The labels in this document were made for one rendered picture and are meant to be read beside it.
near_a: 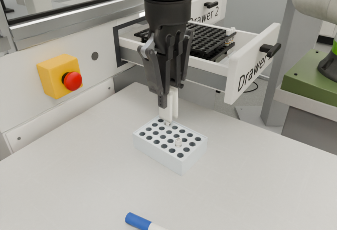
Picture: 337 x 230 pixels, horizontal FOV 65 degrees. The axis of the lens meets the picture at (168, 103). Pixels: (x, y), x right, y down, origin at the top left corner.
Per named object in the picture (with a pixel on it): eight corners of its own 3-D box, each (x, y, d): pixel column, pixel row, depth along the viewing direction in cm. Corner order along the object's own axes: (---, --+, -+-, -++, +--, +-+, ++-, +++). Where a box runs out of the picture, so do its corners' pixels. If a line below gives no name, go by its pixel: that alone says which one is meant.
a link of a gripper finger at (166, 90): (175, 34, 43) (170, 36, 42) (172, 95, 49) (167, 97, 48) (157, 30, 45) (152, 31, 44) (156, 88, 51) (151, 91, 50)
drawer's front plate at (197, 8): (220, 18, 114) (222, -9, 108) (183, 36, 94) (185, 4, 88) (216, 17, 115) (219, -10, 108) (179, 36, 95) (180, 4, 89)
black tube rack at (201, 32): (233, 53, 77) (236, 31, 73) (204, 76, 65) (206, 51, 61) (170, 38, 87) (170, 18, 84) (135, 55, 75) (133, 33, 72)
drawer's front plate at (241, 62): (272, 61, 77) (281, 22, 71) (230, 106, 57) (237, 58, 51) (266, 59, 78) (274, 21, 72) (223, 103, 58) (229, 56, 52)
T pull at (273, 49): (280, 48, 63) (282, 42, 62) (271, 59, 58) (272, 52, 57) (266, 45, 65) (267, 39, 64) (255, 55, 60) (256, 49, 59)
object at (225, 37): (236, 33, 73) (236, 31, 73) (205, 54, 61) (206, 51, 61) (230, 32, 74) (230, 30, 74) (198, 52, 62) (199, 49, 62)
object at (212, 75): (265, 56, 76) (270, 35, 72) (227, 94, 58) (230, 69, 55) (154, 30, 95) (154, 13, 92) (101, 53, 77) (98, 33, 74)
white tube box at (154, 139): (206, 151, 53) (207, 137, 51) (181, 177, 48) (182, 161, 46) (160, 127, 60) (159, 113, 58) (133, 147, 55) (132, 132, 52)
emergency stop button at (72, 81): (86, 87, 56) (82, 70, 54) (69, 95, 54) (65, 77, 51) (76, 83, 58) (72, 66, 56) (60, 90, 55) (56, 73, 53)
